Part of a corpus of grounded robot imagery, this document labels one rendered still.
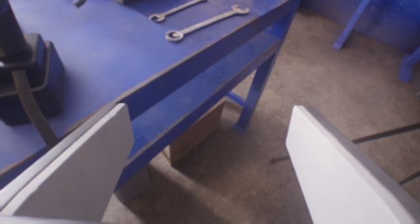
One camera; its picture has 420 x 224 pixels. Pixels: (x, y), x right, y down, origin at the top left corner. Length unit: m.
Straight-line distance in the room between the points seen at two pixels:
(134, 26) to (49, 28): 0.18
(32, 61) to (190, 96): 0.39
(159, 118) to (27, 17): 0.38
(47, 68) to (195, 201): 0.96
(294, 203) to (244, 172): 0.31
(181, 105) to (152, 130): 0.11
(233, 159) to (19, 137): 1.08
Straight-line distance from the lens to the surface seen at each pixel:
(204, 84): 0.65
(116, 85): 0.37
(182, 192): 1.17
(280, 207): 1.26
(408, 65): 3.00
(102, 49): 0.46
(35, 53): 0.35
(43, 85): 0.33
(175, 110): 0.57
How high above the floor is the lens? 1.11
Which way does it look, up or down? 48 degrees down
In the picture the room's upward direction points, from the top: 10 degrees clockwise
